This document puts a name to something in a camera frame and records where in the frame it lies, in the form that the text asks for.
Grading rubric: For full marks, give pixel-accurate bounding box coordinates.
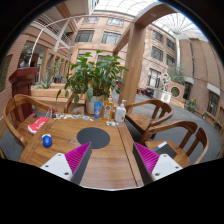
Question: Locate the blue tube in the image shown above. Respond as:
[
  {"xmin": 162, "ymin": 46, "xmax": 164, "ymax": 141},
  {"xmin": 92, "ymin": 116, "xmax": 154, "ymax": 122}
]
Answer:
[{"xmin": 94, "ymin": 101, "xmax": 102, "ymax": 120}]

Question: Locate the yellow liquid bottle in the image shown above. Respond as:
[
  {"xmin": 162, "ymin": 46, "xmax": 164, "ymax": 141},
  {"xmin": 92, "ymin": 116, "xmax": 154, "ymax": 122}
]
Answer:
[{"xmin": 103, "ymin": 97, "xmax": 114, "ymax": 121}]

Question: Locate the blue computer mouse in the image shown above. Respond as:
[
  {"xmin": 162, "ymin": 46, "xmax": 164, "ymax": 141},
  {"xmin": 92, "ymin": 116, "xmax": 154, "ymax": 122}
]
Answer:
[{"xmin": 42, "ymin": 134, "xmax": 52, "ymax": 147}]

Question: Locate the green potted plant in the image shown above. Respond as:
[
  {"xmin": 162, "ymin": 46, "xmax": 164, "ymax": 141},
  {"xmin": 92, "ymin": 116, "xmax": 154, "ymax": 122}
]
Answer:
[{"xmin": 64, "ymin": 52, "xmax": 127, "ymax": 113}]

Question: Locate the red white packet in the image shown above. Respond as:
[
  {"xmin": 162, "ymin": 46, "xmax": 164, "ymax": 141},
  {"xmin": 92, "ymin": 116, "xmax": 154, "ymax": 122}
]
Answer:
[{"xmin": 28, "ymin": 117, "xmax": 48, "ymax": 134}]

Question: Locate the black notebook on chair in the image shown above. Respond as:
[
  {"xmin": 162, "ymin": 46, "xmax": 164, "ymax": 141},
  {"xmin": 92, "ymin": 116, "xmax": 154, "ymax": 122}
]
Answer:
[{"xmin": 153, "ymin": 142, "xmax": 177, "ymax": 159}]

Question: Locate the dark bust statue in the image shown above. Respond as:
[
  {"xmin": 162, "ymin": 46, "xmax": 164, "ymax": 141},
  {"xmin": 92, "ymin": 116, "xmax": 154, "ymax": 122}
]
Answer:
[{"xmin": 19, "ymin": 49, "xmax": 32, "ymax": 68}]

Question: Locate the near right wooden chair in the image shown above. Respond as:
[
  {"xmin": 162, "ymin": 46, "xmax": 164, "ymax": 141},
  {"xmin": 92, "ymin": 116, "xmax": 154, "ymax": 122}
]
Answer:
[{"xmin": 140, "ymin": 120, "xmax": 209, "ymax": 168}]

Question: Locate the wooden chair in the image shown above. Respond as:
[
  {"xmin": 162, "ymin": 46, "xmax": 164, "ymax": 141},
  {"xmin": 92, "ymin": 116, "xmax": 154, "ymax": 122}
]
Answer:
[
  {"xmin": 3, "ymin": 94, "xmax": 56, "ymax": 147},
  {"xmin": 126, "ymin": 99, "xmax": 174, "ymax": 134},
  {"xmin": 140, "ymin": 120, "xmax": 209, "ymax": 168}
]

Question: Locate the left wooden chair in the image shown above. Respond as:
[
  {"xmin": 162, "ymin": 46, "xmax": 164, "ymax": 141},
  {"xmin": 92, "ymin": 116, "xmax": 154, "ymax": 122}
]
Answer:
[{"xmin": 3, "ymin": 94, "xmax": 56, "ymax": 147}]

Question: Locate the round black mouse pad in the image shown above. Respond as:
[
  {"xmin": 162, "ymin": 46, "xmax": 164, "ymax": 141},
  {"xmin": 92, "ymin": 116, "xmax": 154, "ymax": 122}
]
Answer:
[{"xmin": 77, "ymin": 127, "xmax": 110, "ymax": 149}]

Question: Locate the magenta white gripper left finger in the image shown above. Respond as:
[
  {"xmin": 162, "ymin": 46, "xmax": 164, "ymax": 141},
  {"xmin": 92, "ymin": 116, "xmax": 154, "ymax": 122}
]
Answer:
[{"xmin": 41, "ymin": 142, "xmax": 92, "ymax": 185}]

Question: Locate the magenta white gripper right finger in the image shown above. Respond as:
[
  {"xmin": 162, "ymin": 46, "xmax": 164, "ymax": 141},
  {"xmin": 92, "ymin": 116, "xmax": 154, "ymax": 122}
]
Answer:
[{"xmin": 133, "ymin": 142, "xmax": 182, "ymax": 185}]

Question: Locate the far right wooden chair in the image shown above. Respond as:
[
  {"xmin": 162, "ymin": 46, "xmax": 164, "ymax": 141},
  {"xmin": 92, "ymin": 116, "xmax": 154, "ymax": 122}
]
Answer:
[{"xmin": 126, "ymin": 99, "xmax": 174, "ymax": 134}]

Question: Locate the dark red wooden pedestal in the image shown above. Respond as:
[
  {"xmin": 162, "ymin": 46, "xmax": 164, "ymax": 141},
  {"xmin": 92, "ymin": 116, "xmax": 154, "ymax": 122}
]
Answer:
[{"xmin": 9, "ymin": 67, "xmax": 38, "ymax": 119}]

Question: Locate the white pump bottle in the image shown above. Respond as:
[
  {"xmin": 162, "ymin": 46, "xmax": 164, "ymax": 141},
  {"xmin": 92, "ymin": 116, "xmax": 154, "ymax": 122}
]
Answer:
[{"xmin": 115, "ymin": 101, "xmax": 126, "ymax": 123}]

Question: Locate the white statue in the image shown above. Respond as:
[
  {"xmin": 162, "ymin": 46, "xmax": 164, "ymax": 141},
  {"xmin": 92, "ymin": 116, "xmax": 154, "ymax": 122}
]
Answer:
[{"xmin": 160, "ymin": 74, "xmax": 171, "ymax": 91}]

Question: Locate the wooden pillar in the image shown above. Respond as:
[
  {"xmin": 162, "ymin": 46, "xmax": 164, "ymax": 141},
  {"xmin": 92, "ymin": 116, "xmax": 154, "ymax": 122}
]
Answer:
[{"xmin": 113, "ymin": 2, "xmax": 176, "ymax": 104}]

